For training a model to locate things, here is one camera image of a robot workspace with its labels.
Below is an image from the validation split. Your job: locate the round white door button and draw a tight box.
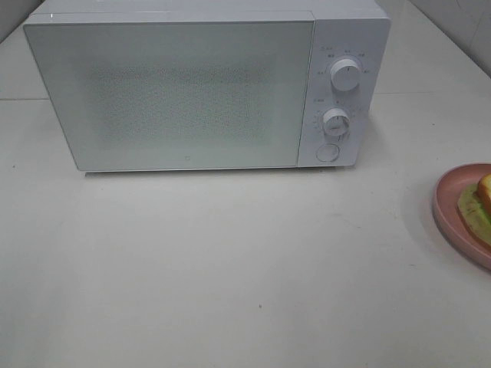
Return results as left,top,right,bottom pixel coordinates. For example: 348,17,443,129
315,143,340,163

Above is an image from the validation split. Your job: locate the white microwave door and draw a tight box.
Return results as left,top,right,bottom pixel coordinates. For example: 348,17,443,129
25,21,313,172

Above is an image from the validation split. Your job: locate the pink round plate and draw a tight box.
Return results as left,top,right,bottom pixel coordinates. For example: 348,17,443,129
432,163,490,271

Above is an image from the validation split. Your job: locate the toast sandwich with lettuce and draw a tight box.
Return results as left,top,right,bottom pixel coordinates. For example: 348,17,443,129
457,174,490,246

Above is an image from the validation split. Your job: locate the lower white timer knob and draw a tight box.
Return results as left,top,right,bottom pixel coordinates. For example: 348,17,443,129
322,108,350,136

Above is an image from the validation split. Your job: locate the white microwave oven body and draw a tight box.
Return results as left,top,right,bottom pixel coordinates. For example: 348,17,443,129
23,1,391,171

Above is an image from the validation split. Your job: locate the upper white power knob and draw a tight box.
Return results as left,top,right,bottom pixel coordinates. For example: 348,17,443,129
330,57,361,92

